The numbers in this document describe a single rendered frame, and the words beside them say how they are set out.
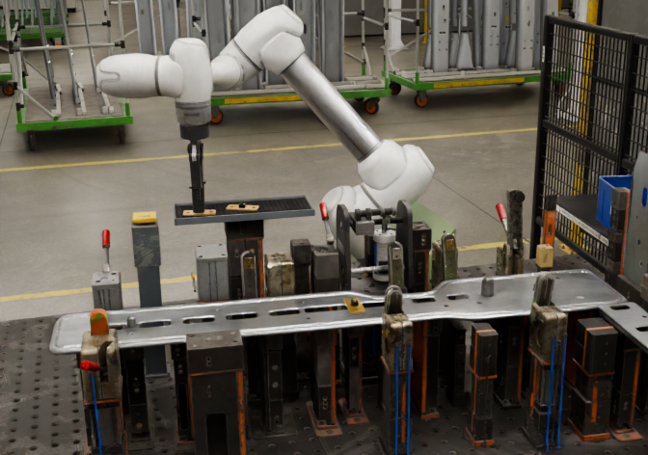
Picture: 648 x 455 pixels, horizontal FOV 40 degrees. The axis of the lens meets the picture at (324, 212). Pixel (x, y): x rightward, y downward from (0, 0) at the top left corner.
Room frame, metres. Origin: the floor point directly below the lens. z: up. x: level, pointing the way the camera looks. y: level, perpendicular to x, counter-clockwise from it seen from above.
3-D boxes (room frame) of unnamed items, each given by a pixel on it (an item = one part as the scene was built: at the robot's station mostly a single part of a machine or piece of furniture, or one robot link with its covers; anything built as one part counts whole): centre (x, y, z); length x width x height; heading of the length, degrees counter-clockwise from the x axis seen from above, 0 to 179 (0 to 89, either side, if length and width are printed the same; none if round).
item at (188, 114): (2.24, 0.33, 1.43); 0.09 x 0.09 x 0.06
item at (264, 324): (1.98, -0.05, 1.00); 1.38 x 0.22 x 0.02; 101
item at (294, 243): (2.18, 0.06, 0.90); 0.05 x 0.05 x 0.40; 11
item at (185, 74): (2.24, 0.34, 1.54); 0.13 x 0.11 x 0.16; 86
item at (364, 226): (2.21, -0.13, 0.94); 0.18 x 0.13 x 0.49; 101
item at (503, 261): (2.23, -0.50, 0.88); 0.07 x 0.06 x 0.35; 11
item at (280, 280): (2.11, 0.12, 0.89); 0.13 x 0.11 x 0.38; 11
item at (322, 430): (1.97, 0.01, 0.84); 0.17 x 0.06 x 0.29; 11
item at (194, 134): (2.24, 0.33, 1.36); 0.08 x 0.07 x 0.09; 3
